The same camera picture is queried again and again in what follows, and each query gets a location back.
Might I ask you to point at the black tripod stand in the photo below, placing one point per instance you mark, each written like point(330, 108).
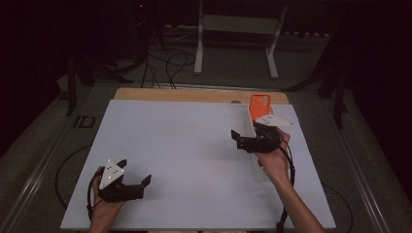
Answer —
point(72, 93)
point(338, 103)

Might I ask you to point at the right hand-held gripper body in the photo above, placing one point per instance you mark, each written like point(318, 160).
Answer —
point(259, 144)

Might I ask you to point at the black rectangular floor frame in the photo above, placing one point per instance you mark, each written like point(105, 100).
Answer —
point(77, 121)

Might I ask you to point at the person's right hand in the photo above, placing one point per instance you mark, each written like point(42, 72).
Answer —
point(275, 165)

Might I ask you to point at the orange phone case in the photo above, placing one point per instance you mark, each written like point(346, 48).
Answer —
point(259, 106)

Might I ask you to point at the long white plastic tray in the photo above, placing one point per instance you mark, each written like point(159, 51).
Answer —
point(251, 126)

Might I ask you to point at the person's left hand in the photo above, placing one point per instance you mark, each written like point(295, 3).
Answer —
point(103, 215)

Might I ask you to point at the metal floor rail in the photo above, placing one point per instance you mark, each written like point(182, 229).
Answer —
point(34, 181)
point(366, 197)
point(210, 86)

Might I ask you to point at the white metal stand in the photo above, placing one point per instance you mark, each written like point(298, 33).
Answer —
point(198, 48)

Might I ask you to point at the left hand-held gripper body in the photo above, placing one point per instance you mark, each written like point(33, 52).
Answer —
point(110, 173)

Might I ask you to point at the white table board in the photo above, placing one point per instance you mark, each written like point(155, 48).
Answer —
point(194, 194)

